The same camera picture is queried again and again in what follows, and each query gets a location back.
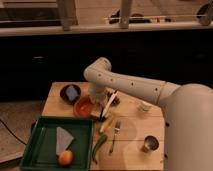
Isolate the whiteboard eraser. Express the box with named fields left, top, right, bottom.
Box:
left=91, top=106, right=102, bottom=118

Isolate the red bowl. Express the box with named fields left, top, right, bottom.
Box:
left=73, top=96, right=94, bottom=118

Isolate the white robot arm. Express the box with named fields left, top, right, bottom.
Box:
left=84, top=57, right=213, bottom=171

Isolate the blue-grey sponge in bowl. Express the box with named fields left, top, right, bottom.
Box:
left=65, top=86, right=78, bottom=101

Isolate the dark bowl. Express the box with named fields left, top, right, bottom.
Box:
left=60, top=84, right=81, bottom=105

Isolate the dark red dried item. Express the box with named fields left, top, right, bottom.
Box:
left=107, top=91, right=120, bottom=106

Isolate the yellow banana toy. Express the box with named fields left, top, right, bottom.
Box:
left=99, top=117, right=113, bottom=134

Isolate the metal fork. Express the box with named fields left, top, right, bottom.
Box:
left=109, top=121, right=121, bottom=155

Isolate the white paper cup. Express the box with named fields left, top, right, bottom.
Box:
left=138, top=101, right=152, bottom=112

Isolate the grey cloth in tray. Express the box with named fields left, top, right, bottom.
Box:
left=56, top=127, right=74, bottom=156

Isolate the orange fruit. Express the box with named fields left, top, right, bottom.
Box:
left=58, top=150, right=73, bottom=167

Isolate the dark metal cup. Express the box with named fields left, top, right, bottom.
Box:
left=142, top=136, right=159, bottom=153

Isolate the green plastic tray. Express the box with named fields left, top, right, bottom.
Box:
left=20, top=116, right=94, bottom=171

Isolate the white handled brush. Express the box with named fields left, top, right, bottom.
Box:
left=99, top=90, right=118, bottom=121

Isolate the black cable left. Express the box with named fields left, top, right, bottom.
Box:
left=0, top=118, right=28, bottom=146

